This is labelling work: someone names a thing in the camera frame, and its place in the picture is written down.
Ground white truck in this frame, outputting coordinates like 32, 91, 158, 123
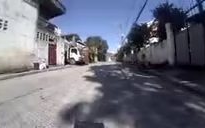
65, 46, 86, 66

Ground pale concrete wall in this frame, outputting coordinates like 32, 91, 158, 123
123, 15, 205, 68

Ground shaded concrete sidewalk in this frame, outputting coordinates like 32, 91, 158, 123
129, 64, 205, 98

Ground building with red door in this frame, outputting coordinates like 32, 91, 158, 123
34, 18, 66, 68

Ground white concrete building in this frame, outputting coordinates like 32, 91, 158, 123
0, 0, 67, 75

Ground dark tree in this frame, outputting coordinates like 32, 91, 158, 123
125, 22, 152, 52
152, 1, 188, 42

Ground grey paved road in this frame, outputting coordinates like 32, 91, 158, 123
0, 62, 205, 128

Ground pale concrete sidewalk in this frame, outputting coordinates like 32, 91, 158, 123
0, 63, 74, 83

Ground overhead wires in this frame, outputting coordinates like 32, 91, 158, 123
118, 0, 150, 48

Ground robot's own part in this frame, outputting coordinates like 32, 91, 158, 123
73, 121, 105, 128

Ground green trees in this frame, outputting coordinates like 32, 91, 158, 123
84, 35, 110, 63

